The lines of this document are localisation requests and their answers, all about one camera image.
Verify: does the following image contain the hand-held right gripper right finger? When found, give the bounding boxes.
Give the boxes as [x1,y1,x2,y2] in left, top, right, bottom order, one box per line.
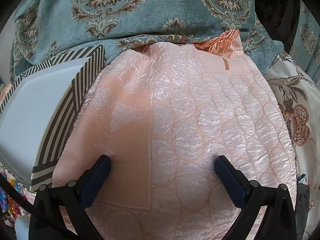
[215,155,304,240]

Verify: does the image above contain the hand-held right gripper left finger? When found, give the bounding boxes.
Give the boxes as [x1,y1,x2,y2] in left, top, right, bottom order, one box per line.
[29,155,111,240]

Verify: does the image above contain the striped gift box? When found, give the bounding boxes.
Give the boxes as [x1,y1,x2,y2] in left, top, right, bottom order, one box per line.
[0,44,107,192]

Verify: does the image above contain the dark cloth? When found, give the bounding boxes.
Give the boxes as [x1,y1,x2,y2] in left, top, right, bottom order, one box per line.
[297,182,310,230]

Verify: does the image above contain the pile of colourful beads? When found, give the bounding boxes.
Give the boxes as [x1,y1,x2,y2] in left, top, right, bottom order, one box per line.
[0,175,30,220]

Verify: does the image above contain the white floral sheet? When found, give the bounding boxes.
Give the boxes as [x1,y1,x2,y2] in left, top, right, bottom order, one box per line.
[262,50,320,240]

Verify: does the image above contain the teal damask cover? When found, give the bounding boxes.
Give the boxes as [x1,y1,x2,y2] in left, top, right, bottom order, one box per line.
[10,26,285,80]

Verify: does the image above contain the teal damask cushion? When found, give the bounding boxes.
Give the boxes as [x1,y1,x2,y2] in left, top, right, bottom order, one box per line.
[14,0,257,42]

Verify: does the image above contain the black cable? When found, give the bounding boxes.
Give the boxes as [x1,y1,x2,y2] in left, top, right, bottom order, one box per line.
[0,174,78,240]

